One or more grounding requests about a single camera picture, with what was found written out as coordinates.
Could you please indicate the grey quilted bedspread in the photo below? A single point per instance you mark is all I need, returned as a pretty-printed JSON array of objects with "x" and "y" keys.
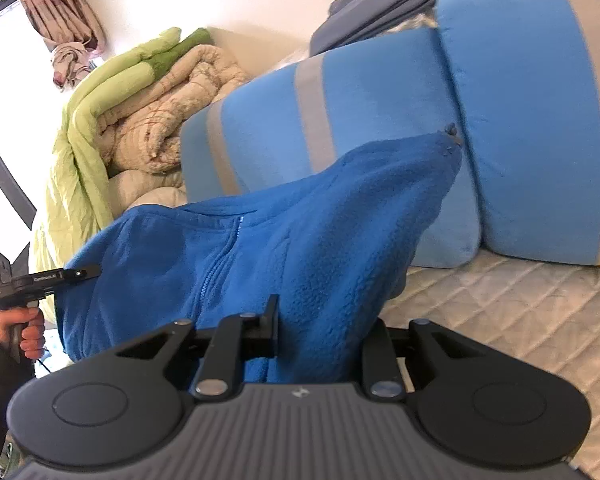
[{"x": 505, "y": 310}]

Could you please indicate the green blanket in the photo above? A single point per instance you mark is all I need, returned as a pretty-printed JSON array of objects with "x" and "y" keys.
[{"x": 90, "y": 125}]

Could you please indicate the person's left forearm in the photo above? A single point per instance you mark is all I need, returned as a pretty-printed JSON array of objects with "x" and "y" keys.
[{"x": 0, "y": 385}]

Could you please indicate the person's left hand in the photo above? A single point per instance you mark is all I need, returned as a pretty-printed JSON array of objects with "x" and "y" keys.
[{"x": 30, "y": 340}]

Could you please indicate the blue fleece jacket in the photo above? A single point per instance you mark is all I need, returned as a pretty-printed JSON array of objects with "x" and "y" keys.
[{"x": 280, "y": 240}]

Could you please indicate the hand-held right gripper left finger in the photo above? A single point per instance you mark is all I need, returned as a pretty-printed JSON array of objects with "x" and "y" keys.
[{"x": 272, "y": 330}]

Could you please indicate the blue grey-striped pillow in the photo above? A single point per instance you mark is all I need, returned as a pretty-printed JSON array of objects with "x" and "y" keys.
[
  {"x": 380, "y": 100},
  {"x": 530, "y": 135}
]

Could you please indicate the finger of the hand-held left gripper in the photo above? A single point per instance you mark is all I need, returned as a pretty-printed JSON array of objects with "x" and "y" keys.
[{"x": 80, "y": 273}]

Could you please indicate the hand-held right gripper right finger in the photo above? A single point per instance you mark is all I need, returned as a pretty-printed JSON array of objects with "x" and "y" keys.
[{"x": 380, "y": 355}]

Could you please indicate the grey-blue folded cloth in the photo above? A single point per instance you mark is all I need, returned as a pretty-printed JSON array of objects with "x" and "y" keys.
[{"x": 380, "y": 5}]

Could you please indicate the pink patterned curtain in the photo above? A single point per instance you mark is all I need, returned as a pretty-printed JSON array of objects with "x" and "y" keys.
[{"x": 65, "y": 15}]

